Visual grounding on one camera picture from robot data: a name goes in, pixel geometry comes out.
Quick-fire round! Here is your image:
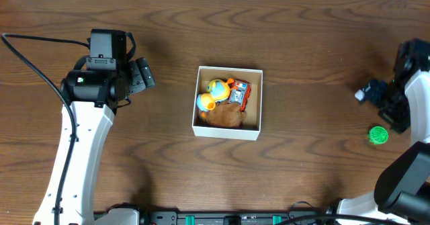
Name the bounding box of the green yarn ball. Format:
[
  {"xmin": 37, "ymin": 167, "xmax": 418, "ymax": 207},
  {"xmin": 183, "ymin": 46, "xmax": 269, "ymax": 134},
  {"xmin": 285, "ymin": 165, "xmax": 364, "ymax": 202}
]
[{"xmin": 368, "ymin": 126, "xmax": 389, "ymax": 145}]

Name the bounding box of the yellow blue duck toy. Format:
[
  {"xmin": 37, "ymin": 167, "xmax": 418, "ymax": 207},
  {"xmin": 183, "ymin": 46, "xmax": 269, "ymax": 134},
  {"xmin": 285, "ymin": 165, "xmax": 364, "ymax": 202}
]
[{"xmin": 196, "ymin": 79, "xmax": 234, "ymax": 111}]

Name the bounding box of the brown plush toy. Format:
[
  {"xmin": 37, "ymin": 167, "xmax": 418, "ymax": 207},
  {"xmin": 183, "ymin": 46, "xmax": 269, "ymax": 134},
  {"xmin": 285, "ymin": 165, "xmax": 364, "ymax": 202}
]
[{"xmin": 200, "ymin": 101, "xmax": 246, "ymax": 128}]

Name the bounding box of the red toy car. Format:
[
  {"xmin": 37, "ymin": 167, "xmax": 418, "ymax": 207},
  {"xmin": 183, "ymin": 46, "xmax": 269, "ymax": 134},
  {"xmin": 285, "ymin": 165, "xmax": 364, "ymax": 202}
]
[{"xmin": 228, "ymin": 79, "xmax": 251, "ymax": 111}]

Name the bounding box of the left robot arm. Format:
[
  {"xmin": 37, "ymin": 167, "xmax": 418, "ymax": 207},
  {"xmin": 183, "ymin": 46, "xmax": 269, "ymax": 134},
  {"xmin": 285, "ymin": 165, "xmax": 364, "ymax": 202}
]
[{"xmin": 33, "ymin": 58, "xmax": 155, "ymax": 224}]

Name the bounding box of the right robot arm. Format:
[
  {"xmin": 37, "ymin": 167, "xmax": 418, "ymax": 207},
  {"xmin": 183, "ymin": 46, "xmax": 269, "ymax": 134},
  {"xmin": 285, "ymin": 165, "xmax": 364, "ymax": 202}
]
[{"xmin": 336, "ymin": 71, "xmax": 429, "ymax": 224}]

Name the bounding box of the white cardboard box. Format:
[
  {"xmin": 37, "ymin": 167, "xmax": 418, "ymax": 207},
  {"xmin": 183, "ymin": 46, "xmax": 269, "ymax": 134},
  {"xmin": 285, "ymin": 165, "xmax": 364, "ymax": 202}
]
[{"xmin": 192, "ymin": 66, "xmax": 263, "ymax": 140}]

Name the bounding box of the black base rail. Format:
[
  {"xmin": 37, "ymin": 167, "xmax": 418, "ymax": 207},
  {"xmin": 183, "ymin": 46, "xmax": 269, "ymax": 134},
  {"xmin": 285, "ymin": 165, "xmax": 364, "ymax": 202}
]
[{"xmin": 139, "ymin": 208, "xmax": 323, "ymax": 225}]

